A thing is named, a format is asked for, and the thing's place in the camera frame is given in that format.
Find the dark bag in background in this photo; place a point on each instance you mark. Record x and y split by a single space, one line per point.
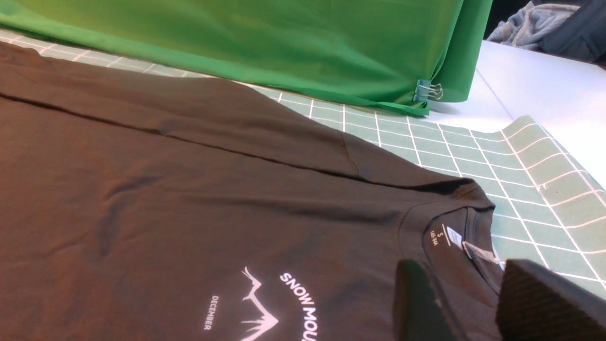
582 36

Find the green backdrop cloth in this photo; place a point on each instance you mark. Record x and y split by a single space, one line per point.
364 53

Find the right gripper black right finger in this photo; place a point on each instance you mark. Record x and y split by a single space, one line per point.
536 304

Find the green grid cutting mat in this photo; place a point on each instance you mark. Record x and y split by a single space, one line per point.
549 209

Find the metal binder clip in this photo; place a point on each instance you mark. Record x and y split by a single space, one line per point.
426 91

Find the gray crumpled cloth in background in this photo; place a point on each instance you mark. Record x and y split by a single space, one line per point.
531 24

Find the dark gray long-sleeve shirt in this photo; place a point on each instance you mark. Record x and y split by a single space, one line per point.
109 234

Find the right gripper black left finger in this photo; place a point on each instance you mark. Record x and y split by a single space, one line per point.
420 311

